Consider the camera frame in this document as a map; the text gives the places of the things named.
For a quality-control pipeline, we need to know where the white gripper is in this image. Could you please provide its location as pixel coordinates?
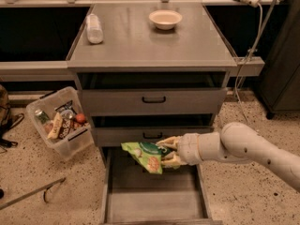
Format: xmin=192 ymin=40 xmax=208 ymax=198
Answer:
xmin=157 ymin=133 xmax=202 ymax=169

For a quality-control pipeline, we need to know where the green rice chip bag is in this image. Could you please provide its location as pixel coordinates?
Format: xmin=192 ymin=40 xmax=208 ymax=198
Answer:
xmin=121 ymin=142 xmax=172 ymax=174

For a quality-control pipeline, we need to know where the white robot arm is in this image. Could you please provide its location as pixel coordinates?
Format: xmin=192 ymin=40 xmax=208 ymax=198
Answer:
xmin=157 ymin=122 xmax=300 ymax=191

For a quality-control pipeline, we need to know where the bottom grey drawer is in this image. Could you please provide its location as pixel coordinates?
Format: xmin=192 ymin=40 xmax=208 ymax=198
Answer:
xmin=100 ymin=148 xmax=223 ymax=225

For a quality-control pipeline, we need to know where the grey drawer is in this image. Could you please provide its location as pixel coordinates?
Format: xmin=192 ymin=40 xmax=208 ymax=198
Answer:
xmin=94 ymin=127 xmax=213 ymax=147
xmin=81 ymin=88 xmax=227 ymax=116
xmin=100 ymin=148 xmax=223 ymax=225

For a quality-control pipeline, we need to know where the middle grey drawer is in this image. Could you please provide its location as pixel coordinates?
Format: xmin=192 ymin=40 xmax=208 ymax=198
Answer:
xmin=94 ymin=127 xmax=213 ymax=147

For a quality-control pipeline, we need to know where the grey drawer cabinet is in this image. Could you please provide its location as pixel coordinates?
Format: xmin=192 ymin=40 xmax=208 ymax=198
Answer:
xmin=66 ymin=2 xmax=237 ymax=225

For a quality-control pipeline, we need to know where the top grey drawer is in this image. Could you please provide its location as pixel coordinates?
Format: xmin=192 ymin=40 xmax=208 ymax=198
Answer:
xmin=81 ymin=88 xmax=227 ymax=116

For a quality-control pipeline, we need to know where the black chip bag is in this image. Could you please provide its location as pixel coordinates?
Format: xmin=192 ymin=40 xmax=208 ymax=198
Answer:
xmin=55 ymin=100 xmax=76 ymax=113

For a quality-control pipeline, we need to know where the red apple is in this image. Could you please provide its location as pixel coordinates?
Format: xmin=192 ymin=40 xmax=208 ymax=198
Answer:
xmin=75 ymin=113 xmax=86 ymax=124

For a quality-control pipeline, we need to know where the brown snack packet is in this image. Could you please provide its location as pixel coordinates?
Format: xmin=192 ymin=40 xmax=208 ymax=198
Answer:
xmin=58 ymin=119 xmax=74 ymax=140

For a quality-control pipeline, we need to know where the yellow snack box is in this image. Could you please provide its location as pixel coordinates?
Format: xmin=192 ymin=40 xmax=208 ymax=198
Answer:
xmin=47 ymin=112 xmax=63 ymax=139

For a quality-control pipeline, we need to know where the clear plastic storage bin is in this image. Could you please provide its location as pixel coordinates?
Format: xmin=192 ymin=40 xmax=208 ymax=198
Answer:
xmin=26 ymin=87 xmax=94 ymax=159

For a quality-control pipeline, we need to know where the dark rolling cabinet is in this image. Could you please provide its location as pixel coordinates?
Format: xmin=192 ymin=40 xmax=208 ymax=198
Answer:
xmin=257 ymin=0 xmax=300 ymax=119

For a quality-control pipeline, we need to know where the white paper bowl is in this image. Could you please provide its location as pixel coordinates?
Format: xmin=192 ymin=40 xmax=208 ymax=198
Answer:
xmin=149 ymin=10 xmax=182 ymax=30

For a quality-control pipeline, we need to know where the green soda can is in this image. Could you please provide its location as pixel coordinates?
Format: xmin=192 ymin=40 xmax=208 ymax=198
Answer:
xmin=35 ymin=109 xmax=51 ymax=125

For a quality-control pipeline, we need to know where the metal bar on floor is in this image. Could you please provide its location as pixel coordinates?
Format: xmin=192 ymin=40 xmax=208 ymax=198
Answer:
xmin=0 ymin=177 xmax=67 ymax=210

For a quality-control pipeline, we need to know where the dark backpack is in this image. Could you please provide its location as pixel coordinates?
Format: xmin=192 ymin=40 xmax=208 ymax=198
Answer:
xmin=0 ymin=84 xmax=24 ymax=154

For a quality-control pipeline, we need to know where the white power cable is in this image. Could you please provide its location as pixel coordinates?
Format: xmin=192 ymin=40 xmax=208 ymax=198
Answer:
xmin=233 ymin=2 xmax=264 ymax=124

